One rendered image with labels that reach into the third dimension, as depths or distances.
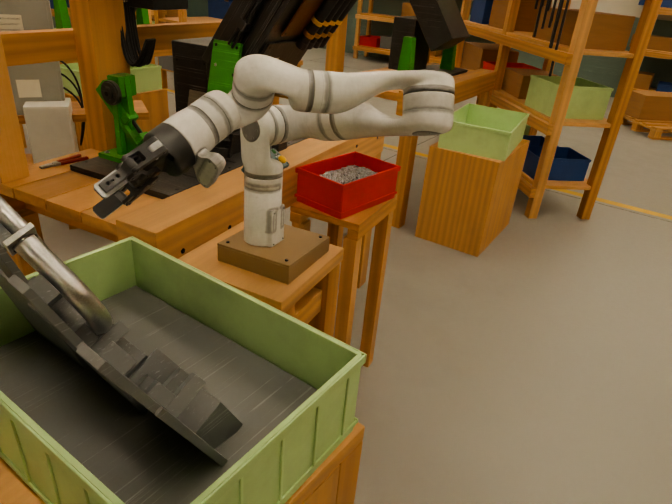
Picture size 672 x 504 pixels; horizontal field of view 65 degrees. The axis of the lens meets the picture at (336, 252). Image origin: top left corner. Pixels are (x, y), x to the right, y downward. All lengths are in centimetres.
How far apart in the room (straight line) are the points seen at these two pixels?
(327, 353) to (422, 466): 116
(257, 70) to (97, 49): 116
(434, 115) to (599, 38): 321
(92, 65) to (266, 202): 94
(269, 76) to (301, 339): 44
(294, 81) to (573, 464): 176
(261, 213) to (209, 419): 59
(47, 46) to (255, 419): 143
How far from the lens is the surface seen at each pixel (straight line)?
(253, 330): 102
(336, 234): 208
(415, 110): 96
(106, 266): 121
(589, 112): 422
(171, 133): 80
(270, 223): 127
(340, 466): 99
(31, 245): 77
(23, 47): 193
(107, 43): 200
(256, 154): 122
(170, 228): 141
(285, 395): 95
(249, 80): 86
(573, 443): 230
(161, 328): 112
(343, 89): 91
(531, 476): 212
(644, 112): 798
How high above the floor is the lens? 150
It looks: 28 degrees down
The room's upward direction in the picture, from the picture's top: 5 degrees clockwise
